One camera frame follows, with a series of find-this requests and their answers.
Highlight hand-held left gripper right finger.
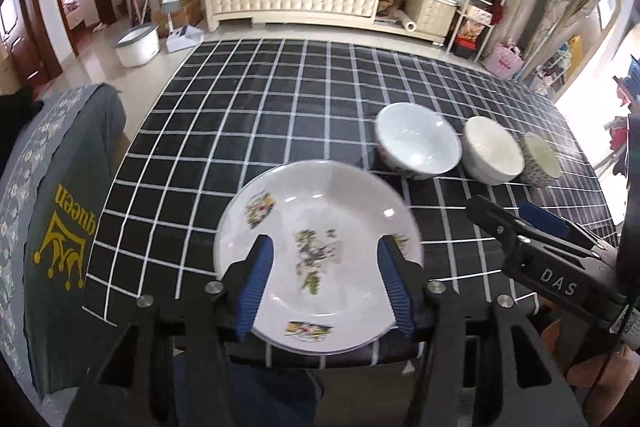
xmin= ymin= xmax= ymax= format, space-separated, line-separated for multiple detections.
xmin=377 ymin=237 xmax=586 ymax=427

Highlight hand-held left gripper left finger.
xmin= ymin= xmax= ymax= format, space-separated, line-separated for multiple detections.
xmin=62 ymin=234 xmax=275 ymax=427

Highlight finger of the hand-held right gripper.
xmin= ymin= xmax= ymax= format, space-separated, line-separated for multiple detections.
xmin=518 ymin=202 xmax=618 ymax=258
xmin=467 ymin=196 xmax=601 ymax=260

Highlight green floral white plate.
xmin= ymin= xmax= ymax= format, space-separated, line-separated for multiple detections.
xmin=213 ymin=159 xmax=423 ymax=356

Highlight person's right hand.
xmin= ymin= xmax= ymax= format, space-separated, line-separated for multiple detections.
xmin=542 ymin=319 xmax=640 ymax=389

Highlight green patterned bowl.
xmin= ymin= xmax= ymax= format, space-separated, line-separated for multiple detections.
xmin=520 ymin=132 xmax=562 ymax=188

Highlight plain white bowl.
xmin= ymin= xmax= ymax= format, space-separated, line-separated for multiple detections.
xmin=462 ymin=116 xmax=526 ymax=185

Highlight white bowl with floral print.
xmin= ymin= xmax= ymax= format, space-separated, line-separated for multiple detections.
xmin=375 ymin=103 xmax=462 ymax=180

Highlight pile of clothes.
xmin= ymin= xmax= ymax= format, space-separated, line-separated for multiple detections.
xmin=605 ymin=72 xmax=640 ymax=148

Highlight pink bag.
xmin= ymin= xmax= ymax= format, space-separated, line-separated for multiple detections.
xmin=482 ymin=42 xmax=525 ymax=80

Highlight black white checkered tablecloth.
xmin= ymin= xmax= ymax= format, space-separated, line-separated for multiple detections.
xmin=82 ymin=39 xmax=616 ymax=369

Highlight white metal storage rack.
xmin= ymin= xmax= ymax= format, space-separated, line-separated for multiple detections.
xmin=447 ymin=0 xmax=513 ymax=60

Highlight grey embroidered chair cover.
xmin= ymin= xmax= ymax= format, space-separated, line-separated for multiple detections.
xmin=0 ymin=84 xmax=126 ymax=400

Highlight white dustpan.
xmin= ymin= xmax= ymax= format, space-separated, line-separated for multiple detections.
xmin=166 ymin=26 xmax=205 ymax=54

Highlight white mop bucket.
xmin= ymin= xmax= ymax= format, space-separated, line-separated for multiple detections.
xmin=116 ymin=23 xmax=161 ymax=68

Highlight cardboard boxes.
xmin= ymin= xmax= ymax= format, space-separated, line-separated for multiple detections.
xmin=151 ymin=0 xmax=203 ymax=32

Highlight cream tufted tv cabinet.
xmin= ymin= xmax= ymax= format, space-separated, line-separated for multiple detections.
xmin=202 ymin=0 xmax=458 ymax=45

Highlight brown wooden door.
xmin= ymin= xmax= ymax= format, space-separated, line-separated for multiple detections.
xmin=0 ymin=0 xmax=61 ymax=92

